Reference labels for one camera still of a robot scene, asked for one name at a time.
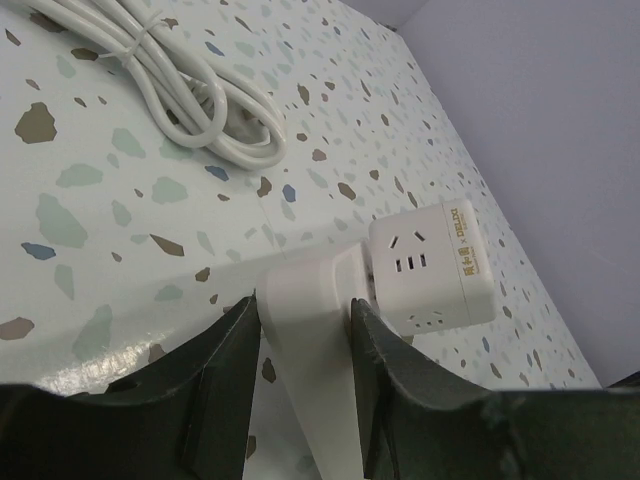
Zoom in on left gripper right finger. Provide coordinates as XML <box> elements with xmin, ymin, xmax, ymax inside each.
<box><xmin>351</xmin><ymin>299</ymin><xmax>639</xmax><ymax>479</ymax></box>

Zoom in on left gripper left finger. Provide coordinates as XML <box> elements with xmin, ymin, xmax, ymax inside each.
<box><xmin>1</xmin><ymin>296</ymin><xmax>260</xmax><ymax>479</ymax></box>

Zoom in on white cube socket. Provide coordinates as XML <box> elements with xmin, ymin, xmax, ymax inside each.
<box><xmin>368</xmin><ymin>199</ymin><xmax>497</xmax><ymax>336</ymax></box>

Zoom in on white triangular power strip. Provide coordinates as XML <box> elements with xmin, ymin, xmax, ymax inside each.
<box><xmin>255</xmin><ymin>240</ymin><xmax>373</xmax><ymax>479</ymax></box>

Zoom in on white coiled cord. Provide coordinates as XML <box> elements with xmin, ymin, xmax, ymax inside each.
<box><xmin>19</xmin><ymin>0</ymin><xmax>289</xmax><ymax>172</ymax></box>

